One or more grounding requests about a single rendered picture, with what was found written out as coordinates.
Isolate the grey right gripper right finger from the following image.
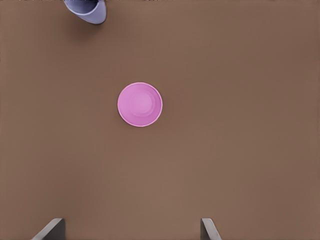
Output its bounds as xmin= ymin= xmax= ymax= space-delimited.
xmin=200 ymin=217 xmax=223 ymax=240

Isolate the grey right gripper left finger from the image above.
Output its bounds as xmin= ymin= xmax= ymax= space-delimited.
xmin=30 ymin=218 xmax=66 ymax=240

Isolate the blue bowl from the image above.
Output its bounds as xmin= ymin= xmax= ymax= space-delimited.
xmin=63 ymin=0 xmax=107 ymax=25

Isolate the pink bowl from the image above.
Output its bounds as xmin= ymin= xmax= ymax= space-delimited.
xmin=117 ymin=81 xmax=164 ymax=128

